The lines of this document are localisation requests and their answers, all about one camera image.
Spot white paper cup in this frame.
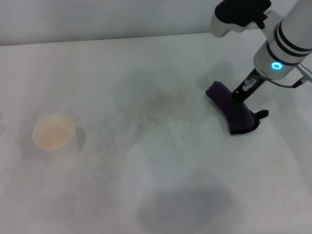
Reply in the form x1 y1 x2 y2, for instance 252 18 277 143
32 113 80 163

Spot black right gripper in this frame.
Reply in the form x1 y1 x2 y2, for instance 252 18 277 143
230 69 266 103

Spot purple rag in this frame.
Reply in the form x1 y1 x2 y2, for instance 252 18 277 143
205 80 270 136

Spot thin arm cable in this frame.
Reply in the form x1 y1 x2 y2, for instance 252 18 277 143
267 62 312 89

